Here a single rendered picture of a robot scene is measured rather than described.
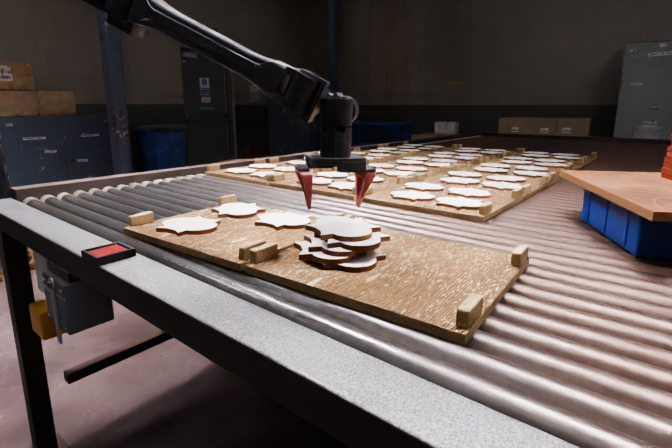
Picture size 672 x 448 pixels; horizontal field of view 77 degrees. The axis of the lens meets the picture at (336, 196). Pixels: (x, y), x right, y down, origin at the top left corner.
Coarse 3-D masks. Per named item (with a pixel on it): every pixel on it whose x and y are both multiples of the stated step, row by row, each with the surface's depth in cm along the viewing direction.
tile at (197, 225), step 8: (168, 224) 100; (176, 224) 100; (184, 224) 100; (192, 224) 100; (200, 224) 100; (208, 224) 100; (216, 224) 100; (168, 232) 97; (176, 232) 95; (184, 232) 95; (192, 232) 95; (200, 232) 96; (208, 232) 96
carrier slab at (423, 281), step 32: (288, 256) 82; (416, 256) 82; (448, 256) 82; (480, 256) 82; (320, 288) 67; (352, 288) 67; (384, 288) 67; (416, 288) 67; (448, 288) 67; (480, 288) 67; (416, 320) 58; (448, 320) 57; (480, 320) 58
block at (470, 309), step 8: (472, 296) 58; (480, 296) 58; (464, 304) 56; (472, 304) 56; (480, 304) 58; (464, 312) 55; (472, 312) 55; (480, 312) 58; (456, 320) 55; (464, 320) 55; (472, 320) 56
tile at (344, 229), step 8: (336, 216) 89; (312, 224) 83; (320, 224) 83; (328, 224) 83; (336, 224) 83; (344, 224) 83; (352, 224) 83; (360, 224) 83; (368, 224) 83; (320, 232) 79; (328, 232) 78; (336, 232) 78; (344, 232) 78; (352, 232) 78; (360, 232) 78; (368, 232) 78; (344, 240) 76; (352, 240) 76; (360, 240) 76
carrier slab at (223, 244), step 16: (208, 208) 120; (144, 224) 104; (160, 224) 104; (224, 224) 104; (240, 224) 104; (160, 240) 92; (176, 240) 91; (192, 240) 91; (208, 240) 91; (224, 240) 91; (240, 240) 91; (256, 240) 91; (272, 240) 91; (288, 240) 91; (304, 240) 92; (208, 256) 83; (224, 256) 82
